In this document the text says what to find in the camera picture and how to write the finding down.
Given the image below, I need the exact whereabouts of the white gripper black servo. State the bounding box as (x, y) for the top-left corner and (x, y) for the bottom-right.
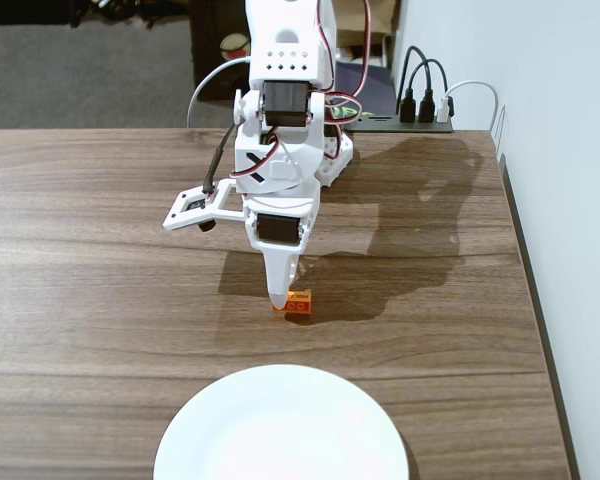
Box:
(242, 191), (322, 310)

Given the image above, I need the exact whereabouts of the orange lego block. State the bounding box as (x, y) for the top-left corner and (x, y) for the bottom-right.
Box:
(271, 290), (313, 316)

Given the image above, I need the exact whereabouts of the white round plate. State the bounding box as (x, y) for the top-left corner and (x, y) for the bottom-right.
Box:
(153, 364), (410, 480)

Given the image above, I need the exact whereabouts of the black usb hub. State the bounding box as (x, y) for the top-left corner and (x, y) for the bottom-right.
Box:
(342, 113), (454, 135)

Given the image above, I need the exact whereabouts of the round red cream ball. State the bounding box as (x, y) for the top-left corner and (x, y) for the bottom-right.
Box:
(219, 33), (251, 62)

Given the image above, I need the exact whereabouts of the black cabinet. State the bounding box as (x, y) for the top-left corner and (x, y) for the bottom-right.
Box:
(188, 0), (254, 104)

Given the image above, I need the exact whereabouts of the brown cardboard box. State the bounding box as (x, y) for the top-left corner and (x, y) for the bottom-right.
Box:
(334, 0), (400, 67)

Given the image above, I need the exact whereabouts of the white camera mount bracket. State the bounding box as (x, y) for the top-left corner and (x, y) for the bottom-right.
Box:
(161, 179), (247, 234)

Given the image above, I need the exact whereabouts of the black camera cable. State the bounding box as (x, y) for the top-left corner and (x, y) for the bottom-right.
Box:
(203, 121), (240, 200)

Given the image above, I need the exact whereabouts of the thin white cable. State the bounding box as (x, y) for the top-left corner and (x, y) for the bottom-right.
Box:
(187, 57), (252, 129)

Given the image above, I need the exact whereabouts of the black usb cable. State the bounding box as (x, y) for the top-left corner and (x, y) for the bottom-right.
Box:
(396, 46), (427, 125)
(408, 58), (450, 125)

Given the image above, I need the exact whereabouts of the white usb cable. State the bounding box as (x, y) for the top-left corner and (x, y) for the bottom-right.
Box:
(436, 79), (507, 152)

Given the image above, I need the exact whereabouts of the red servo wire bundle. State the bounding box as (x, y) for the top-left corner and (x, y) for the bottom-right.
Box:
(317, 0), (375, 124)

